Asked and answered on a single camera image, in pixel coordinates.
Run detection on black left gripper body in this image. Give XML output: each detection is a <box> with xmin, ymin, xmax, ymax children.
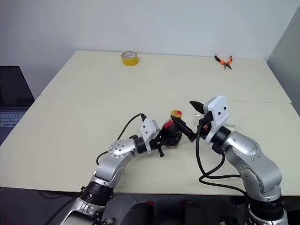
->
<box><xmin>149</xmin><ymin>129</ymin><xmax>166</xmax><ymax>158</ymax></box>

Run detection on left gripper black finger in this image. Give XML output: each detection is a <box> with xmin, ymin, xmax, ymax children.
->
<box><xmin>161</xmin><ymin>131</ymin><xmax>183</xmax><ymax>141</ymax></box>
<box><xmin>162</xmin><ymin>140</ymin><xmax>181</xmax><ymax>149</ymax></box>

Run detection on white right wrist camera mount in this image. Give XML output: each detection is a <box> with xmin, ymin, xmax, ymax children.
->
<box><xmin>202</xmin><ymin>95</ymin><xmax>229</xmax><ymax>145</ymax></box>

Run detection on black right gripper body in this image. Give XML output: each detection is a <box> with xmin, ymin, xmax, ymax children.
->
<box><xmin>196</xmin><ymin>112</ymin><xmax>213</xmax><ymax>139</ymax></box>

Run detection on yellow tape roll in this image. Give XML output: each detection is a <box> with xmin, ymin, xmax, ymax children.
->
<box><xmin>120</xmin><ymin>51</ymin><xmax>139</xmax><ymax>67</ymax></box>

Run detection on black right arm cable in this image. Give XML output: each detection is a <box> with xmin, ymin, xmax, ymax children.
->
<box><xmin>195</xmin><ymin>124</ymin><xmax>246</xmax><ymax>195</ymax></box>

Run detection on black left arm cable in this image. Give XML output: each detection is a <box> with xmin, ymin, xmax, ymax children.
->
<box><xmin>95</xmin><ymin>113</ymin><xmax>147</xmax><ymax>167</ymax></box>

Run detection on black laptop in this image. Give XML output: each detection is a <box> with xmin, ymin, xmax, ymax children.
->
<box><xmin>0</xmin><ymin>65</ymin><xmax>36</xmax><ymax>141</ymax></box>

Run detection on clear plastic cola bottle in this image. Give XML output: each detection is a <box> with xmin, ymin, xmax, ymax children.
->
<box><xmin>161</xmin><ymin>108</ymin><xmax>184</xmax><ymax>150</ymax></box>

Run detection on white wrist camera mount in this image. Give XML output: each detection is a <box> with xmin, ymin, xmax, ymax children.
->
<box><xmin>202</xmin><ymin>95</ymin><xmax>229</xmax><ymax>145</ymax></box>
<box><xmin>139</xmin><ymin>118</ymin><xmax>161</xmax><ymax>154</ymax></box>

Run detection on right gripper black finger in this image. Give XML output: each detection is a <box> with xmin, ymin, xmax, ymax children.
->
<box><xmin>189</xmin><ymin>101</ymin><xmax>207</xmax><ymax>116</ymax></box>
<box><xmin>171</xmin><ymin>114</ymin><xmax>197</xmax><ymax>142</ymax></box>

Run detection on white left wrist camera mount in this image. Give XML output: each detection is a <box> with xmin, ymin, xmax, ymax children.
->
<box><xmin>139</xmin><ymin>118</ymin><xmax>161</xmax><ymax>154</ymax></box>

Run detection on orange-handled pliers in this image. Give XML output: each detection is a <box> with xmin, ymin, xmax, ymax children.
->
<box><xmin>214</xmin><ymin>55</ymin><xmax>233</xmax><ymax>70</ymax></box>

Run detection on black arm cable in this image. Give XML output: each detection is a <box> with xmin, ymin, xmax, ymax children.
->
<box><xmin>195</xmin><ymin>124</ymin><xmax>246</xmax><ymax>195</ymax></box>
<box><xmin>95</xmin><ymin>113</ymin><xmax>147</xmax><ymax>167</ymax></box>

